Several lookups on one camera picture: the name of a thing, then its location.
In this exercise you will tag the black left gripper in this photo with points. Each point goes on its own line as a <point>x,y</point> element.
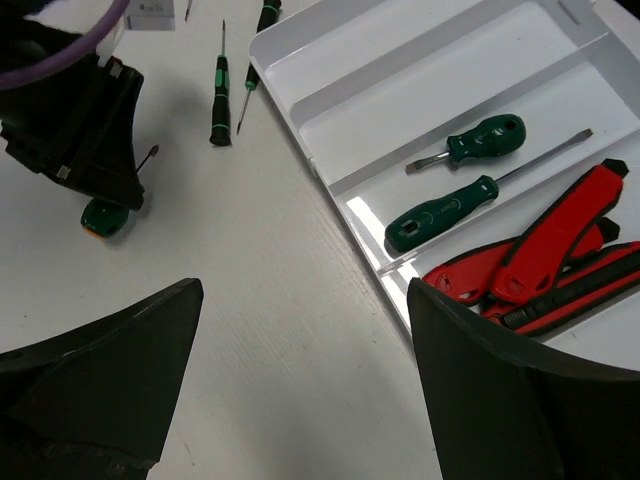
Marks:
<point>79,119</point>

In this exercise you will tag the red black utility knife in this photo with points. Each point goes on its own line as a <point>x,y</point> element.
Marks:
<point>612,272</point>

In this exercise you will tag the small black precision screwdriver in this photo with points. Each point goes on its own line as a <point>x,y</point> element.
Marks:
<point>188,10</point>

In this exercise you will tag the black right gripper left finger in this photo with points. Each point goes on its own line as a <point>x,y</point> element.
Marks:
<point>97,402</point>

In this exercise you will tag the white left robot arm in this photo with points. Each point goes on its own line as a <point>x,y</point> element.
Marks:
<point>100,25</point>

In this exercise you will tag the stubby green orange screwdriver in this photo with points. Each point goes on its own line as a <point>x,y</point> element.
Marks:
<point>111,222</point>

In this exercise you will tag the black green precision screwdriver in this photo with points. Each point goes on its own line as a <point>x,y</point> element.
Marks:
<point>269,16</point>

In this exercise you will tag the white compartment tray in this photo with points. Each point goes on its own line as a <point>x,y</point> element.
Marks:
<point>367,87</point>

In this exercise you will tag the red curved utility knife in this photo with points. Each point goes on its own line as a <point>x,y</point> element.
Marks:
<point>467,277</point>

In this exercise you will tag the long green screwdriver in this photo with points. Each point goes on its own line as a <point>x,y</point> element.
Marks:
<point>432,218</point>

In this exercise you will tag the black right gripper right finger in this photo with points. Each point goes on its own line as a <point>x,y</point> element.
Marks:
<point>503,406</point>

